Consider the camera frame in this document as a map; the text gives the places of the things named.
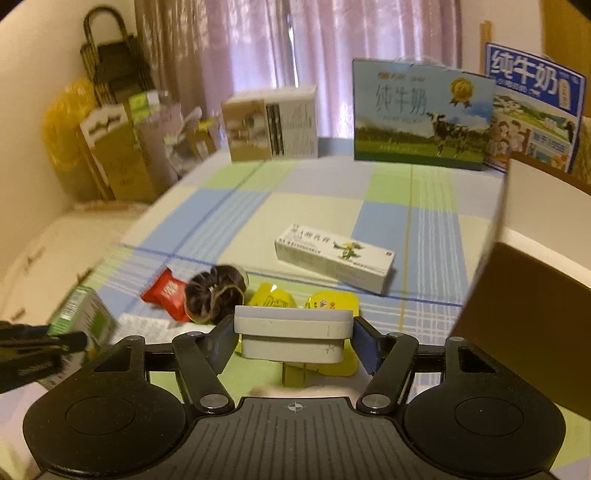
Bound brown cardboard storage box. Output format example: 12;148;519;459
452;156;590;418

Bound yellow wooden door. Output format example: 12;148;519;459
537;0;591;174

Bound black folding cart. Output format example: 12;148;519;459
80;5;154;106

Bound yellow snack pouch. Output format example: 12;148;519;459
235;282;360;388

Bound dark blue milk carton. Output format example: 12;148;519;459
485;42;587;172

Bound red candy packet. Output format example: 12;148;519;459
140;267;190;323

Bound white beige product box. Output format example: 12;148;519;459
221;86;318;163

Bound green white medicine box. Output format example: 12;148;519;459
39;286;116;390

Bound green tissue packs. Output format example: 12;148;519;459
127;89;172;124

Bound white sock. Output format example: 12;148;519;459
249;385;360;404

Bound brown cardboard hanger box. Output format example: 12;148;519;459
79;104;156;203

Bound dark brown hair scrunchie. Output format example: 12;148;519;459
184;265;249;325

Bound light blue milk carton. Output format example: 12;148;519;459
352;59;495;171

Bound pink curtain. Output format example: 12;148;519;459
134;0;462;138

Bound yellow plastic bag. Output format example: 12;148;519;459
41;78;100;203

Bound white ointment box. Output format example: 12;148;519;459
274;223;396;295

